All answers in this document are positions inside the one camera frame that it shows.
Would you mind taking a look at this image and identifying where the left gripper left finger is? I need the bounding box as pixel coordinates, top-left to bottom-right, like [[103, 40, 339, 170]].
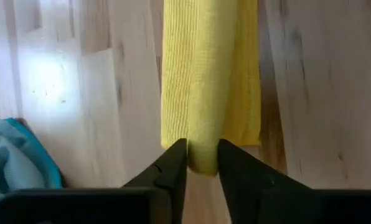
[[122, 138, 189, 224]]

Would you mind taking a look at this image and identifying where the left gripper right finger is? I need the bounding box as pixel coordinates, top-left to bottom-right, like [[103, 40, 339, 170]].
[[218, 139, 317, 224]]

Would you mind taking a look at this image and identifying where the yellow microfiber towel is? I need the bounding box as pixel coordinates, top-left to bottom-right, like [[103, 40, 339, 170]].
[[160, 0, 262, 177]]

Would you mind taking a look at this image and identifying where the light blue microfiber towel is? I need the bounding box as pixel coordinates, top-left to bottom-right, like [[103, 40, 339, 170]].
[[0, 117, 63, 224]]

